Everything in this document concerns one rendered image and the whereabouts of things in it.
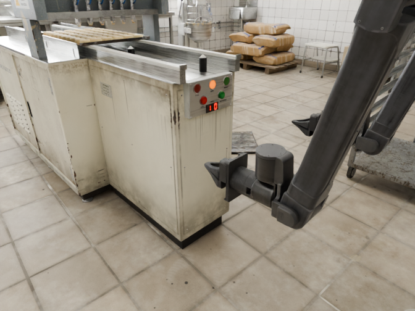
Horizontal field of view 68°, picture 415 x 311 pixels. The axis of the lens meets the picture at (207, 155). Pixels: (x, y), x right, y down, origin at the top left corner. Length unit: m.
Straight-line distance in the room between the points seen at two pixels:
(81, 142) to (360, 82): 1.55
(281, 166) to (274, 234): 1.15
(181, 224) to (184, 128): 0.47
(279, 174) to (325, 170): 0.10
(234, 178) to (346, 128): 0.27
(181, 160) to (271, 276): 0.67
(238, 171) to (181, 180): 0.67
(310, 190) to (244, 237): 1.14
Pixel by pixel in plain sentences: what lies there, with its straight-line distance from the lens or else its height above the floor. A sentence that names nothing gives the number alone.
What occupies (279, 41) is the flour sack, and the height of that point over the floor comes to 0.48.
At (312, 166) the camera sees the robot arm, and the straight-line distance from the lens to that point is 0.53.
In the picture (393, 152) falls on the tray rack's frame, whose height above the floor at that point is 0.15.
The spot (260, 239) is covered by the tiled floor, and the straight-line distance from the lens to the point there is 1.66.
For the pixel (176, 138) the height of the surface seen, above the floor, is 0.62.
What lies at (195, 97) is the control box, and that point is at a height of 0.78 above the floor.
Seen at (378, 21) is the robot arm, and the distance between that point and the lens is 0.40.
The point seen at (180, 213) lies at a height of 0.25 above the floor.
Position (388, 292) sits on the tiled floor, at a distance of 1.62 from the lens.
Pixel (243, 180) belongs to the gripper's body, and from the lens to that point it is 0.64.
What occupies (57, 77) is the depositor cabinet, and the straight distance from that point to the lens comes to 1.67.
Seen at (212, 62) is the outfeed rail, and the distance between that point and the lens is 1.39.
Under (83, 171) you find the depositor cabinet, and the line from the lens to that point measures 1.87.
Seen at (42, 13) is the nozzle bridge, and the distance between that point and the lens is 1.63.
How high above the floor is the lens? 1.12
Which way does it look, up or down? 28 degrees down
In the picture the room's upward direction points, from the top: straight up
